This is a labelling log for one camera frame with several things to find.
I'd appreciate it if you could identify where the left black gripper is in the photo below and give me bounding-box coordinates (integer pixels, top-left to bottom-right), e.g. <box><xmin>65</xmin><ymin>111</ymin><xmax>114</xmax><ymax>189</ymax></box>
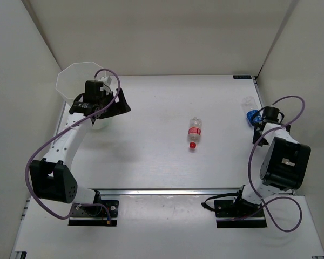
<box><xmin>97</xmin><ymin>88</ymin><xmax>130</xmax><ymax>119</ymax></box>

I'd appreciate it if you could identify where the clear bottle blue label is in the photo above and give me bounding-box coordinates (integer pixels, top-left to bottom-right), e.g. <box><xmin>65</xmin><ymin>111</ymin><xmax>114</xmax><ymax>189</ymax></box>
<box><xmin>241</xmin><ymin>96</ymin><xmax>262</xmax><ymax>126</ymax></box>

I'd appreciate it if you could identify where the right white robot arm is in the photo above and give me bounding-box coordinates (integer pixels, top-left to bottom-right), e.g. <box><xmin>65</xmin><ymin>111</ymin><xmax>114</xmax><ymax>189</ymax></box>
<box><xmin>232</xmin><ymin>106</ymin><xmax>311</xmax><ymax>216</ymax></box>

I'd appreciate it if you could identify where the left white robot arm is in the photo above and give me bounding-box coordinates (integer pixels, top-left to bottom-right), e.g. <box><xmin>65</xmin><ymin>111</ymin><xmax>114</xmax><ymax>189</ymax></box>
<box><xmin>29</xmin><ymin>76</ymin><xmax>131</xmax><ymax>216</ymax></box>

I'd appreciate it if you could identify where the white translucent octagonal bin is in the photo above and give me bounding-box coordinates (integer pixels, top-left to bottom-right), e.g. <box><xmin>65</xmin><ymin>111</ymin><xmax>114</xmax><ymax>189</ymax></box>
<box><xmin>55</xmin><ymin>61</ymin><xmax>117</xmax><ymax>131</ymax></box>

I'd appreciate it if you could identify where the clear bottle red label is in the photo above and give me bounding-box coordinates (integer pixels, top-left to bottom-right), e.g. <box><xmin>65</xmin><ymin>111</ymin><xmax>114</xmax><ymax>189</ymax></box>
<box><xmin>187</xmin><ymin>117</ymin><xmax>202</xmax><ymax>149</ymax></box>

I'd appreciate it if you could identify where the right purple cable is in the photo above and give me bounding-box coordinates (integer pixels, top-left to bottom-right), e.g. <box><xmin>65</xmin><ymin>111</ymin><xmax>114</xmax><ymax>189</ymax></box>
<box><xmin>215</xmin><ymin>95</ymin><xmax>306</xmax><ymax>233</ymax></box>

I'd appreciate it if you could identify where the purple cable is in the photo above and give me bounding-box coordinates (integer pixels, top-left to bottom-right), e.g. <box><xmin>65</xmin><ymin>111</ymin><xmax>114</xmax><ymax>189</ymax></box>
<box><xmin>215</xmin><ymin>95</ymin><xmax>306</xmax><ymax>233</ymax></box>
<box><xmin>24</xmin><ymin>69</ymin><xmax>122</xmax><ymax>220</ymax></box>

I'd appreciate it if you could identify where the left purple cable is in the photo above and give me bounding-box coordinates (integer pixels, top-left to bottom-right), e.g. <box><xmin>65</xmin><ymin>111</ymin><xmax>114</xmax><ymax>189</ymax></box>
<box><xmin>24</xmin><ymin>69</ymin><xmax>122</xmax><ymax>220</ymax></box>

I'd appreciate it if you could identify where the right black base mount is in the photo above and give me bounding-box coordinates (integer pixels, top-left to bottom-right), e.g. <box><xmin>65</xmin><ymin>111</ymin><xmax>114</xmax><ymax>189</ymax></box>
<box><xmin>201</xmin><ymin>189</ymin><xmax>267</xmax><ymax>229</ymax></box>

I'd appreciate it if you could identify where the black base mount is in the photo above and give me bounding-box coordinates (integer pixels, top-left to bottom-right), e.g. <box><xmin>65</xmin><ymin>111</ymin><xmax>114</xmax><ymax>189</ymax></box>
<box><xmin>201</xmin><ymin>189</ymin><xmax>267</xmax><ymax>229</ymax></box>
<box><xmin>68</xmin><ymin>192</ymin><xmax>119</xmax><ymax>227</ymax></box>

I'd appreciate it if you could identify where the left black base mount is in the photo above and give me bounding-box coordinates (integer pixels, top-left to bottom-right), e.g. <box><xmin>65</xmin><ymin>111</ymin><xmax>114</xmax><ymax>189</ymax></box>
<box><xmin>68</xmin><ymin>192</ymin><xmax>119</xmax><ymax>227</ymax></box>

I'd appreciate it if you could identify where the aluminium rail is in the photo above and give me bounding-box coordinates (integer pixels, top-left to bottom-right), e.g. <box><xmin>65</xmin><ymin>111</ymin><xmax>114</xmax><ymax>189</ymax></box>
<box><xmin>98</xmin><ymin>188</ymin><xmax>238</xmax><ymax>196</ymax></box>

